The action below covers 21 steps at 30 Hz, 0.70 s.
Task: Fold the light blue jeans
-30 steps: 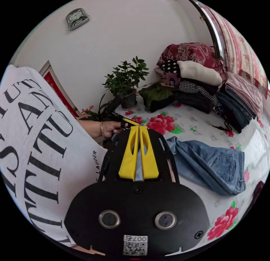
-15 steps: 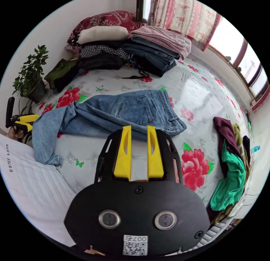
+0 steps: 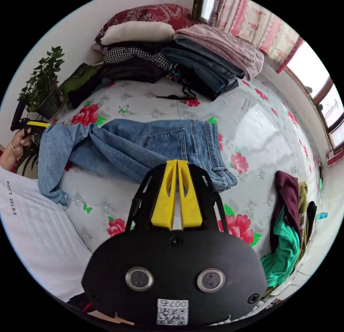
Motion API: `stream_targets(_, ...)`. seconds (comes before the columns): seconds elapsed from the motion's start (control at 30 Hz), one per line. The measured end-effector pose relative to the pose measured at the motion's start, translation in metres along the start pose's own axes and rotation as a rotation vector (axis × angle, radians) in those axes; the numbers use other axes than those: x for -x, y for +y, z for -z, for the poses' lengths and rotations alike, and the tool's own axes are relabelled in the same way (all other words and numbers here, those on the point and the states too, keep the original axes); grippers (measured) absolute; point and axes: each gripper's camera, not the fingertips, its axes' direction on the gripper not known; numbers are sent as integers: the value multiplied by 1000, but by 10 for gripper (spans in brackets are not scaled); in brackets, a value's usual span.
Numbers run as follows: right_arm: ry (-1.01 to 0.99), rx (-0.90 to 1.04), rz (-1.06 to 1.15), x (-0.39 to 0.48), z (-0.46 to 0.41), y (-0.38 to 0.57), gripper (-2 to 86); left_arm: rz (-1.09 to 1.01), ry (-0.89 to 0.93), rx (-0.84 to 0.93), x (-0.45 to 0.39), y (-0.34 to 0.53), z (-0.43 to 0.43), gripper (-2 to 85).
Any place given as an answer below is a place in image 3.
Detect person's body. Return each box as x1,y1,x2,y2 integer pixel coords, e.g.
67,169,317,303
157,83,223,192
0,166,135,326

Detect person's left hand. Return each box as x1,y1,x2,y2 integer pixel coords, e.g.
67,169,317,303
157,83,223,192
11,129,34,157

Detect folded pile of clothes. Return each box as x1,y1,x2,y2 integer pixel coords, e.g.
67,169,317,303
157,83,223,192
58,24,266,110

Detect bed with floral sheet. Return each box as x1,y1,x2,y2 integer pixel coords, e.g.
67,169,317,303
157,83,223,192
37,74,327,303

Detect heaped pile of clothes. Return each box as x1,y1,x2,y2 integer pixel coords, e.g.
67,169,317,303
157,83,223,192
260,170,327,298

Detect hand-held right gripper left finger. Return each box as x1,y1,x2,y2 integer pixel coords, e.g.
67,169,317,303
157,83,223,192
150,160,177,229

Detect red patterned pillow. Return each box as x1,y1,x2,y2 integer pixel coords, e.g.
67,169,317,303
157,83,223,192
95,3,193,44

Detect pink patterned curtain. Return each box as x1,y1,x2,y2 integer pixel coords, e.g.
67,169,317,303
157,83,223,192
208,0,307,74

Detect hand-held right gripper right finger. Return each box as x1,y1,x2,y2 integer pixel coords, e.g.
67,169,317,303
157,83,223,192
177,160,203,229

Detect light blue jeans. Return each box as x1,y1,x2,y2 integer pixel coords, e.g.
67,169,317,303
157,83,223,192
37,119,238,207

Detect potted green plant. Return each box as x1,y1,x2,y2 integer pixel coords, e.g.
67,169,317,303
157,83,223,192
17,45,67,121

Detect wooden framed window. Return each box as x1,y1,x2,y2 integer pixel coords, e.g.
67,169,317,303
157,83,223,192
284,41,344,156
192,0,217,24

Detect person's left forearm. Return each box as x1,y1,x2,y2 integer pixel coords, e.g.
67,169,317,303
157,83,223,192
0,147,22,174

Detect white pillow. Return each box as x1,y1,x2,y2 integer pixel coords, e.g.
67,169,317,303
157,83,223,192
100,20,176,46

